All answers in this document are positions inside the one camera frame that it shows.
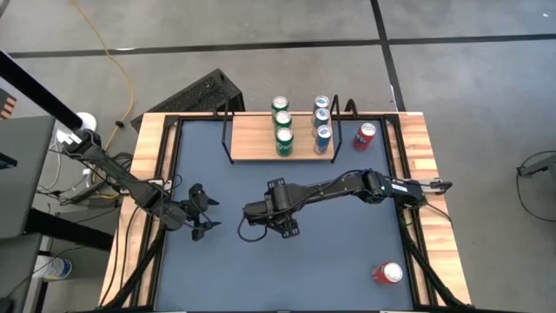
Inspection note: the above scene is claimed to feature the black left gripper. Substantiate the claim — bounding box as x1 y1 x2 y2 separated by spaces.
184 183 222 243

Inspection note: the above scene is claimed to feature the red Fanta soda can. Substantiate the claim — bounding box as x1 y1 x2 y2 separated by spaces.
371 261 404 287
352 122 377 152

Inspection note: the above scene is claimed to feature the wooden shelf black wire frame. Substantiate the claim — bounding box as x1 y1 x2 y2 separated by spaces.
212 94 360 166

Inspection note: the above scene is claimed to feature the white plastic bottle blue label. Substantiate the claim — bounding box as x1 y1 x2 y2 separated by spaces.
32 255 74 281

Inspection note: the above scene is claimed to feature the black pole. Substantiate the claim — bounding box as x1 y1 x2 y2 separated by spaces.
0 50 84 134

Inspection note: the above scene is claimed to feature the black cable bundle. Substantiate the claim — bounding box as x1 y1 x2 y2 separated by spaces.
36 147 136 210

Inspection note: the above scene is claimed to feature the black floor beam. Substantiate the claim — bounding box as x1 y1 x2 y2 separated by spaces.
23 207 115 252

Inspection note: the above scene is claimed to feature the green Sprite soda can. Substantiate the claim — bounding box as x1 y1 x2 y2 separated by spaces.
275 126 295 157
271 96 290 115
273 110 293 131

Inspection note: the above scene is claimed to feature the orange striped box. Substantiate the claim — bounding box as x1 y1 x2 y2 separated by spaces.
0 89 18 121

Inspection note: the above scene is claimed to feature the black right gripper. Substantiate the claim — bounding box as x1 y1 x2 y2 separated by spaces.
242 176 305 239

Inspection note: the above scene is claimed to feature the black perforated case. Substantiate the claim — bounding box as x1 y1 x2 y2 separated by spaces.
129 68 246 134

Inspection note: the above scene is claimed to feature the white round pole base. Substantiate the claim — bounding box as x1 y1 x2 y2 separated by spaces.
55 111 97 147

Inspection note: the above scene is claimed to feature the grey metal cabinet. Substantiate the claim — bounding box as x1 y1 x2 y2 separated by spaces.
0 115 56 240

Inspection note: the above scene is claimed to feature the yellow cable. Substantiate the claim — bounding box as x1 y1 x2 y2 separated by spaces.
69 0 136 153

